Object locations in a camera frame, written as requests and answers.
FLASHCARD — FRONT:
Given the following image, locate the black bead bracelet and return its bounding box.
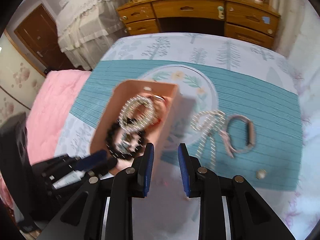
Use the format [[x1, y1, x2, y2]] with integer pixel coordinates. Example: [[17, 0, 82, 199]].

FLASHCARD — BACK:
[[105, 119, 148, 160]]

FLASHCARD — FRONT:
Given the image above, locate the round pearl bracelet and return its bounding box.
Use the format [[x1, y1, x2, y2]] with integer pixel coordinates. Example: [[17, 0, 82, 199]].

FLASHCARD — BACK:
[[118, 95, 158, 134]]

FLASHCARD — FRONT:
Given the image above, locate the pink plastic tray box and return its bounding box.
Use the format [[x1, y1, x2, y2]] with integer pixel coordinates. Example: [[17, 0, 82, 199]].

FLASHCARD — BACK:
[[90, 80, 181, 175]]

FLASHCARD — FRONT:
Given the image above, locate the red string bracelet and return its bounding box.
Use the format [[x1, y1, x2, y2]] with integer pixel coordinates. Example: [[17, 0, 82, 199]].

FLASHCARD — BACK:
[[150, 94, 168, 126]]

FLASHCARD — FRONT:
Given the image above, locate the pink smart watch band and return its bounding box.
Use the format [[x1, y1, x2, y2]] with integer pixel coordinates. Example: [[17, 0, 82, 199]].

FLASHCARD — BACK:
[[219, 114, 256, 158]]

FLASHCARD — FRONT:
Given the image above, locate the long pearl necklace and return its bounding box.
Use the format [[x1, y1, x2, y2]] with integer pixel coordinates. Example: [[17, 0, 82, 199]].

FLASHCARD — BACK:
[[190, 109, 227, 170]]

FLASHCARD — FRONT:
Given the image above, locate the pink blanket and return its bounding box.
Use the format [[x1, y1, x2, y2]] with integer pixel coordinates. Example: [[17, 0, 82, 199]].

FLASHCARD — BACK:
[[0, 69, 92, 205]]

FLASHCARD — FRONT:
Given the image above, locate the teal striped cloth mat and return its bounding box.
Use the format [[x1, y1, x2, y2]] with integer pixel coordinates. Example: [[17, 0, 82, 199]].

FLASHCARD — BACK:
[[71, 60, 302, 191]]

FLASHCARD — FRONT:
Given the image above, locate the brown wooden door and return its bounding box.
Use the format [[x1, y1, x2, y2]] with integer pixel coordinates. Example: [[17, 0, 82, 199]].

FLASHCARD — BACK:
[[14, 5, 74, 70]]

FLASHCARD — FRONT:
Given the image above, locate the white lace covered furniture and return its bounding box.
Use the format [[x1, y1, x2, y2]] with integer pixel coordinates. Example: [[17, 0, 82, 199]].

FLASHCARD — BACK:
[[55, 0, 129, 70]]

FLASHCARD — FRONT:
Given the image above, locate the white leaf print curtain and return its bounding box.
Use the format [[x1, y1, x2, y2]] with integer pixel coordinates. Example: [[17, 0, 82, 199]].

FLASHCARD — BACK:
[[268, 0, 320, 95]]

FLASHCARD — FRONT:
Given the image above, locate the wooden desk with drawers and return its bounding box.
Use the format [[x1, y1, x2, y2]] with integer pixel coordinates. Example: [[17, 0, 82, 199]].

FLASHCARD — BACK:
[[117, 0, 280, 49]]

